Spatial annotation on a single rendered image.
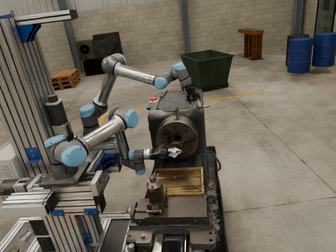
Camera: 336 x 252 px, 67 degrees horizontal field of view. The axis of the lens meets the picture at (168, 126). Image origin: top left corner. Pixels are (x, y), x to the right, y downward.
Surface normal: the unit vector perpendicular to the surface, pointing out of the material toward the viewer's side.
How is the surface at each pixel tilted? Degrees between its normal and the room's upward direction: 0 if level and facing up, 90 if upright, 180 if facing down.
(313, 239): 0
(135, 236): 0
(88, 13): 90
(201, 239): 0
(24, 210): 90
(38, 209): 90
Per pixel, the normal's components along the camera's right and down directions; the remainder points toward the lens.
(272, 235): -0.11, -0.91
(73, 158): 0.68, 0.24
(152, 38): 0.07, 0.40
